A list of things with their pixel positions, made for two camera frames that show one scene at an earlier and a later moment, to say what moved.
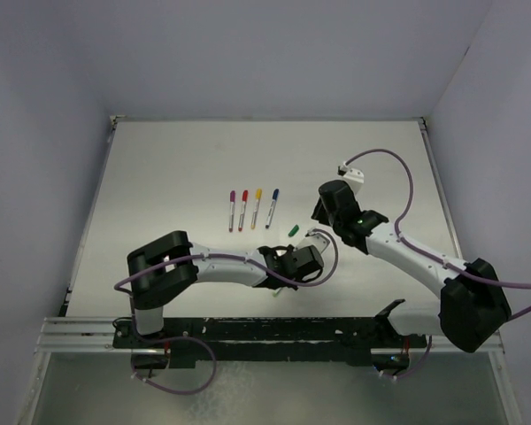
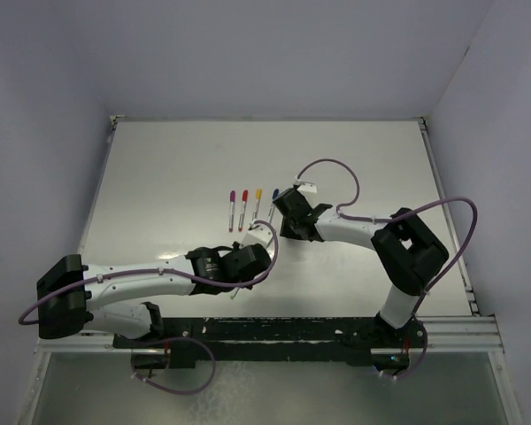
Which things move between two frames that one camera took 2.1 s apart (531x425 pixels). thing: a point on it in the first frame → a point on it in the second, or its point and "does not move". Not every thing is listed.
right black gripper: x=319 y=212 → x=287 y=231
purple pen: x=232 y=210 does not move
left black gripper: x=289 y=250 → x=235 y=246
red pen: x=243 y=210 does not move
